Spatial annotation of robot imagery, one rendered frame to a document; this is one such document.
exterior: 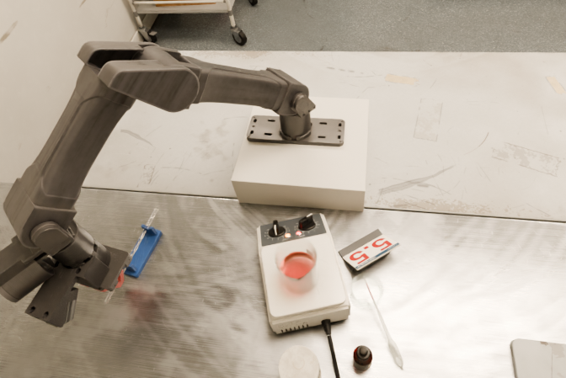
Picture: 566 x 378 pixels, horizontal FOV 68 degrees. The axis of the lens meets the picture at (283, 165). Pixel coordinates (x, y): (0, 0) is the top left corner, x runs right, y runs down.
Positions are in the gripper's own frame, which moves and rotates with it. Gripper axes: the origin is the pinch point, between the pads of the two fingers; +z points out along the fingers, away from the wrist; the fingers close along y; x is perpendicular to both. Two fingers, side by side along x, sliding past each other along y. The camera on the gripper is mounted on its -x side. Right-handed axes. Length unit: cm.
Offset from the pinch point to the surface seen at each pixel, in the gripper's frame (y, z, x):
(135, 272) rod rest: 1.1, 1.9, 2.9
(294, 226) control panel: 28.2, -1.3, 18.3
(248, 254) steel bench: 20.3, 3.0, 12.4
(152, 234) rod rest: 0.5, 2.1, 10.9
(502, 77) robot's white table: 63, 5, 71
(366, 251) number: 41.7, 1.1, 18.2
